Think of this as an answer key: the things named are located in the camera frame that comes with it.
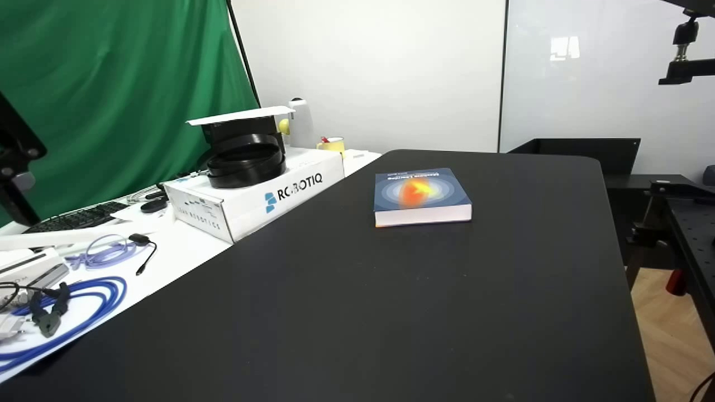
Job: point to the black cabinet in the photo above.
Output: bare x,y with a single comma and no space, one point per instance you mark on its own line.
588,153

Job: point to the black keyboard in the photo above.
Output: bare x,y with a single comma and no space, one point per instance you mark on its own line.
82,217

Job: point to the black backdrop stand pole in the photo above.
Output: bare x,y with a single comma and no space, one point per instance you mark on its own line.
243,53

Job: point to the small black mouse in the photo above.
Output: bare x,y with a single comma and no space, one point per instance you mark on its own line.
154,205

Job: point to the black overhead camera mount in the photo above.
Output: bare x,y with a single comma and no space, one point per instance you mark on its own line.
688,70

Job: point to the white Robotiq cardboard box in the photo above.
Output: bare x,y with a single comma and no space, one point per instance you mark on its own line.
246,202

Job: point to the white flat panel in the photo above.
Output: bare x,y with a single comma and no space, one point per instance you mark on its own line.
238,115

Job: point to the black round tub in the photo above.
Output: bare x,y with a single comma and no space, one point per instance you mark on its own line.
246,160

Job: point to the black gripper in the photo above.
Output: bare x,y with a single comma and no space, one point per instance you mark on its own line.
17,135

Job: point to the white cylindrical container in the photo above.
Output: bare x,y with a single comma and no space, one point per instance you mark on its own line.
300,120

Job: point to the green screen backdrop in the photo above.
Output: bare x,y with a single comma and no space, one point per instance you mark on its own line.
112,96

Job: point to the blue book with orange cover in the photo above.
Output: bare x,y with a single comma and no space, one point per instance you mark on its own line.
417,192

